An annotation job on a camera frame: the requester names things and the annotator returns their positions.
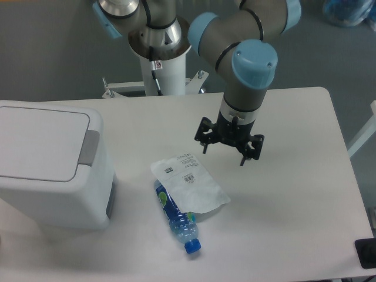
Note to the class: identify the white push-button trash can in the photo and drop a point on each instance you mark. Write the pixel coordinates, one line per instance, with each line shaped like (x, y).
(55, 167)

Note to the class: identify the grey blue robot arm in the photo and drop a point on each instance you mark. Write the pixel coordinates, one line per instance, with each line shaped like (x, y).
(238, 48)

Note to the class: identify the blue plastic bag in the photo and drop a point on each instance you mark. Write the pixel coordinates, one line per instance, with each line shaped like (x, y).
(346, 14)

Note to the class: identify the black device at edge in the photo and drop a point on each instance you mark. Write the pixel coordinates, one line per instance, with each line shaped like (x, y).
(366, 252)

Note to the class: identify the white frame bar right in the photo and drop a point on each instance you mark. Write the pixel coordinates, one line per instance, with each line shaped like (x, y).
(363, 134)

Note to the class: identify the white plastic pouch bag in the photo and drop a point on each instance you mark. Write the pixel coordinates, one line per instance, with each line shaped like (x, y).
(189, 184)

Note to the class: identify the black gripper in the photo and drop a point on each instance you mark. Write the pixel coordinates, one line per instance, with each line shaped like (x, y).
(229, 133)

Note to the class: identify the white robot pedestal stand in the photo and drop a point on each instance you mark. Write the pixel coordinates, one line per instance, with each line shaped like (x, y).
(160, 78)

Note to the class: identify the blue label plastic bottle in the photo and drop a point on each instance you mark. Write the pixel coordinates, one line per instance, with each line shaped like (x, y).
(182, 225)

